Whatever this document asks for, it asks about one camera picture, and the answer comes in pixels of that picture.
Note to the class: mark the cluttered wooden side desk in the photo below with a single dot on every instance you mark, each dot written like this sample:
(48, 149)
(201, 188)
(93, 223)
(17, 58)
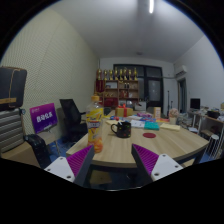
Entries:
(208, 123)

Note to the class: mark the dark bag with tan trim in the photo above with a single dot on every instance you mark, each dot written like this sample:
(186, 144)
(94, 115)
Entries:
(11, 86)

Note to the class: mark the wooden shelf unit with trophies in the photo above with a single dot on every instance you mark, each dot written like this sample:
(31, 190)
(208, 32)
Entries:
(116, 91)

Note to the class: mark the white wall air conditioner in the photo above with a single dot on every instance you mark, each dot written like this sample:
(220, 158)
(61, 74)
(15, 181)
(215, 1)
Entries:
(181, 70)

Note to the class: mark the black office chair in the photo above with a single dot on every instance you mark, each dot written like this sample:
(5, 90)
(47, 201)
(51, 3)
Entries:
(71, 116)

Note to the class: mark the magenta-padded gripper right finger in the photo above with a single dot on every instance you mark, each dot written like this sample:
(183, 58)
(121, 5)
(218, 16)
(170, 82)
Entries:
(165, 166)

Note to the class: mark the teal book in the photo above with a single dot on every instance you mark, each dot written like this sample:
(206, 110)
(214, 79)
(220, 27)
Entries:
(151, 126)

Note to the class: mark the pink flowers in white pot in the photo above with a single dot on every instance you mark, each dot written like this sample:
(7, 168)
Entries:
(173, 115)

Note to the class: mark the small tan carton box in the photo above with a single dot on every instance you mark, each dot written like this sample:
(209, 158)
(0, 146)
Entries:
(157, 112)

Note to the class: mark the white round stool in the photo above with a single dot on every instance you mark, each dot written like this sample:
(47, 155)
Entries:
(212, 143)

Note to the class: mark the flat round red coaster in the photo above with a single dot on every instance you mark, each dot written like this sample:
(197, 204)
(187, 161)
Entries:
(149, 135)

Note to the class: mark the yellow gift box red ribbon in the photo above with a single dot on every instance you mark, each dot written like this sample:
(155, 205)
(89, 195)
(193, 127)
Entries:
(124, 111)

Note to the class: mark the yellow-labelled orange drink bottle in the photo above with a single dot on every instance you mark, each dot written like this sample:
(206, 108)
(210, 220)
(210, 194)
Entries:
(95, 126)

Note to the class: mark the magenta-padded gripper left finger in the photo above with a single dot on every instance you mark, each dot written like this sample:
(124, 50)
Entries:
(60, 166)

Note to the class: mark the black computer monitor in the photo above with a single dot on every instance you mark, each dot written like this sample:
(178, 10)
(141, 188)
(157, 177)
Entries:
(195, 103)

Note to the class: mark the pale yellow book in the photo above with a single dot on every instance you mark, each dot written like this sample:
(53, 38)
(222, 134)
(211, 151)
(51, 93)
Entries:
(170, 126)

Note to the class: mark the purple sign board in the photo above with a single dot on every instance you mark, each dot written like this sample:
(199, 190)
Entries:
(43, 118)

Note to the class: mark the black spotted mug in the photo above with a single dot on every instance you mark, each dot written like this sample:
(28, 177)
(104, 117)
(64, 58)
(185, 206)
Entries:
(122, 130)

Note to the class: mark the white booklet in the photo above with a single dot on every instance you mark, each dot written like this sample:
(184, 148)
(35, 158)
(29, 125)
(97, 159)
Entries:
(137, 123)

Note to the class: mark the ceiling tube light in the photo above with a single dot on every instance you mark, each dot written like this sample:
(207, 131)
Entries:
(151, 6)

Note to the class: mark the black framed glass door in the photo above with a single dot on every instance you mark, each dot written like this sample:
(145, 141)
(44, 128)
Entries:
(153, 86)

